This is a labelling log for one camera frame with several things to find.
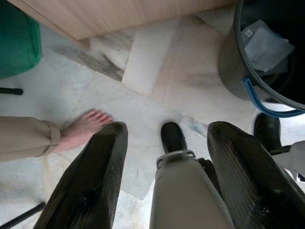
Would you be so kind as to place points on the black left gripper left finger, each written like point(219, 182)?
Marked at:
point(90, 181)

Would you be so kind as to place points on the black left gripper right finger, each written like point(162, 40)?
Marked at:
point(247, 181)

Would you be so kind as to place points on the clear plastic bag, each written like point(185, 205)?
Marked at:
point(264, 45)

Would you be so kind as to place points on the robot left leg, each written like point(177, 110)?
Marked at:
point(186, 190)

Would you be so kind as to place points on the thin black rod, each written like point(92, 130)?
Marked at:
point(10, 91)
point(21, 214)

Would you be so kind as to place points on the person leg beige trousers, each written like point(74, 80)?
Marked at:
point(26, 138)

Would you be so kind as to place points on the green fabric object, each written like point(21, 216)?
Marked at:
point(16, 40)

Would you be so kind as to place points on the light wooden cabinet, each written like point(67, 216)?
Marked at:
point(114, 16)

